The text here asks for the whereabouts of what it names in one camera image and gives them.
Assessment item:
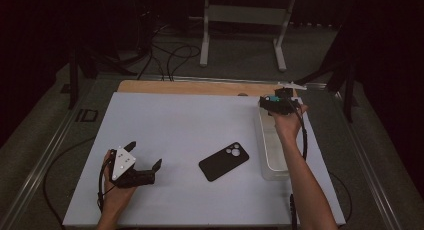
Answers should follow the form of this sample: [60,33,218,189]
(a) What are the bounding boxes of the person's right hand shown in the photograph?
[271,104,309,143]

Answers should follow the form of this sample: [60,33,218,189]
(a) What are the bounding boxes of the person's left hand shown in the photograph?
[102,150,138,213]

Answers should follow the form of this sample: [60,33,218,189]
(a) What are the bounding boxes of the black floor cables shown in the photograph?
[136,23,202,82]

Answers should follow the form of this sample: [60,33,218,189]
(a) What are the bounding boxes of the black phone case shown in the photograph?
[198,142,250,183]

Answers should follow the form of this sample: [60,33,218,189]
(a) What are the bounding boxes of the long white plastic tray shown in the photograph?
[255,98,303,182]

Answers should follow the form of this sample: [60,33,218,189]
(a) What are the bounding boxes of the black stand with legs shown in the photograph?
[289,23,359,124]
[68,49,138,110]

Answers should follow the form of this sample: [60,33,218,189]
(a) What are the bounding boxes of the hand-held gripper cable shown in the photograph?
[289,99,308,230]
[97,149,116,213]

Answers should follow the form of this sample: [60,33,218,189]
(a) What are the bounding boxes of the white metal stand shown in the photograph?
[188,0,298,73]

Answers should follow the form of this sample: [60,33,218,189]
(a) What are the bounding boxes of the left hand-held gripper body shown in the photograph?
[111,147,156,189]

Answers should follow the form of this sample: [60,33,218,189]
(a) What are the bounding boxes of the light wooden board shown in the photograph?
[117,79,298,98]

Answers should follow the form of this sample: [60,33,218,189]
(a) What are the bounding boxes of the metal floor rail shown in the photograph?
[0,79,98,230]
[333,89,404,230]
[96,73,328,89]

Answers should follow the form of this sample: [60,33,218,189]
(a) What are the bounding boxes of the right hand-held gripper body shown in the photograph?
[259,81,308,116]

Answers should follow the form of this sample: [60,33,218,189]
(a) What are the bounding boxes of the thin black floor cable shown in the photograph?
[328,171,353,224]
[42,136,96,226]

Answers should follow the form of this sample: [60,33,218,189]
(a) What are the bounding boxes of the right hand-held gripper cable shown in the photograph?
[289,99,308,230]

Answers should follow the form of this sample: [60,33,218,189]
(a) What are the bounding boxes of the left hand-held gripper cable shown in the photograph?
[97,149,116,213]

